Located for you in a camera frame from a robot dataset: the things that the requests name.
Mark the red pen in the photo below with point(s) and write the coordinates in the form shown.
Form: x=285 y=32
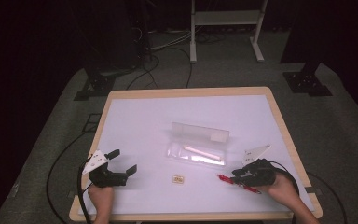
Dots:
x=223 y=178

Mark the black stand base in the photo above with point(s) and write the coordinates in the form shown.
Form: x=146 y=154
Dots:
x=307 y=82
x=96 y=87

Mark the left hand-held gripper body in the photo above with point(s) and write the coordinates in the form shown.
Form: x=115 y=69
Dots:
x=101 y=177

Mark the white pen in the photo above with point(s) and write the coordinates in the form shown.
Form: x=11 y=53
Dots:
x=202 y=152

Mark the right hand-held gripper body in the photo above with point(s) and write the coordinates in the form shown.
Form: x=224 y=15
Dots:
x=259 y=172

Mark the clear plastic pencil case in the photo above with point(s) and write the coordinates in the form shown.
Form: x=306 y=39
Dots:
x=199 y=133

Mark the person's left hand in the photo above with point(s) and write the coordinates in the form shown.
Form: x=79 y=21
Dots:
x=101 y=197

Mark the wooden table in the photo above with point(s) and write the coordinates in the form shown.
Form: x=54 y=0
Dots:
x=186 y=92

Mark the white metal stand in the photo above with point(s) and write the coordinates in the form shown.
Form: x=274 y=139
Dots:
x=227 y=17

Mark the person's right hand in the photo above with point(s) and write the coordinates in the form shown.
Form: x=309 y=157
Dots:
x=279 y=189

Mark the beige eraser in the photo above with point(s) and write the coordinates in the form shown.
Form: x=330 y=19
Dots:
x=178 y=179

